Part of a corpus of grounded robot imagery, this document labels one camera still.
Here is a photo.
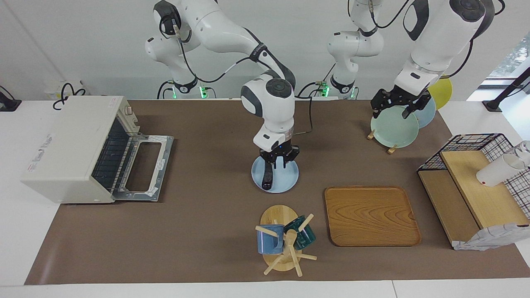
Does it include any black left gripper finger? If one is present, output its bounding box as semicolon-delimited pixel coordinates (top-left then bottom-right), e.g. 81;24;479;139
370;91;392;120
403;97;432;121

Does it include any dark purple eggplant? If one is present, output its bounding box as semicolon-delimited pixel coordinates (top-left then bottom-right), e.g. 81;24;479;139
262;165;275;191

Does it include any light blue serving plate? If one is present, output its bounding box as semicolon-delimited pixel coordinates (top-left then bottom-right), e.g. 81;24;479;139
251;156;299;194

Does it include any glass oven door with handle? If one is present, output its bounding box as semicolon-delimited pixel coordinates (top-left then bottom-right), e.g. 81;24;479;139
113;133;174;202

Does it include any cream toaster oven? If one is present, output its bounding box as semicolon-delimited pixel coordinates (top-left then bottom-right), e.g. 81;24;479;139
21;96;142;204

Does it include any light blue racked plate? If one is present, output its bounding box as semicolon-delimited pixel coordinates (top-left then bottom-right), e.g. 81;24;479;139
410;96;437;129

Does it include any pale green plate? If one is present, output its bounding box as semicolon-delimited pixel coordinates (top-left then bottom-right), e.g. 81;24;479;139
370;104;420;149

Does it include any yellow plate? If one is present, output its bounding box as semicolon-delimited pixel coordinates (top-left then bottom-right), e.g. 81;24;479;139
427;77;453;111

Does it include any wooden plate rack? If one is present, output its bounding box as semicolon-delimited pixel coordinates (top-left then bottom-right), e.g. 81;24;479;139
366;129;399;155

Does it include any wooden mug tree stand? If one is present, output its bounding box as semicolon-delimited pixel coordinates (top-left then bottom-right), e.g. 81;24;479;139
254;204;318;277

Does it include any dark green mug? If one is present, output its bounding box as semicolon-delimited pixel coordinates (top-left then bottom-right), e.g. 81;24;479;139
283;215;317;251

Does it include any black angled stand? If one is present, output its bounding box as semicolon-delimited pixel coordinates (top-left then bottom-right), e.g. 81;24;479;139
482;66;530;113

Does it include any blue mug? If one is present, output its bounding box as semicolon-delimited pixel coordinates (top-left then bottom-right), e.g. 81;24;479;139
257;224;286;255

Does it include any brown table mat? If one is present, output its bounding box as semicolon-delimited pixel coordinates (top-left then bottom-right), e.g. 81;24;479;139
24;99;530;285

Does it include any rectangular wooden tray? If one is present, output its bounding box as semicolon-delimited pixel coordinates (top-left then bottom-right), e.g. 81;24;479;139
324;186;422;248

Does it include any white cup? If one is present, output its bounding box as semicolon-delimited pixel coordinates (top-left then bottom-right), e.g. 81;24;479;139
476;153;524;188

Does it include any window with outdoor view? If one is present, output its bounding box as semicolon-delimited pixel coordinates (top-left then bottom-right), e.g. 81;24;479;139
488;32;530;80

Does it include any clear drinking glass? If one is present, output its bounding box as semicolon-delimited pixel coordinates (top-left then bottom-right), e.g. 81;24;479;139
513;140;530;166

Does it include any grey white patterned cloth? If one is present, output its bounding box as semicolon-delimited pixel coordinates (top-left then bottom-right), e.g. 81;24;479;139
453;223;530;251

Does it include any white power socket box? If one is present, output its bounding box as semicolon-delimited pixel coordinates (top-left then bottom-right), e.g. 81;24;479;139
45;81;85;101

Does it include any black desk clamp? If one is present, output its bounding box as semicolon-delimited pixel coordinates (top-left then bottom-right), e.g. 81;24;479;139
0;85;22;112

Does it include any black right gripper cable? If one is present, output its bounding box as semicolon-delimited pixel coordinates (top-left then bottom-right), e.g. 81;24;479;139
174;24;316;135

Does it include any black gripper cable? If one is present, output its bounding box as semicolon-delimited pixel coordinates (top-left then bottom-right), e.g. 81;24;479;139
370;0;506;79
174;24;316;135

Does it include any black wire basket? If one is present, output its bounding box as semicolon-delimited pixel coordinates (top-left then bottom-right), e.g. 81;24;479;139
417;133;530;220

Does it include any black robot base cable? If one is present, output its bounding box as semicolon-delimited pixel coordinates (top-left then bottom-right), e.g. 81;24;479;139
297;62;336;99
156;80;175;100

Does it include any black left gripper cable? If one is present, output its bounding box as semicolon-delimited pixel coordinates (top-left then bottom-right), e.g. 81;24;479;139
370;0;506;79

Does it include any black wire rack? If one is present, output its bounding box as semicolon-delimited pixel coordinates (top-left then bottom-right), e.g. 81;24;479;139
417;150;530;249

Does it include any black oven power cord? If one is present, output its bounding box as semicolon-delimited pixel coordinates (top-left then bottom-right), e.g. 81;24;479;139
52;82;87;111

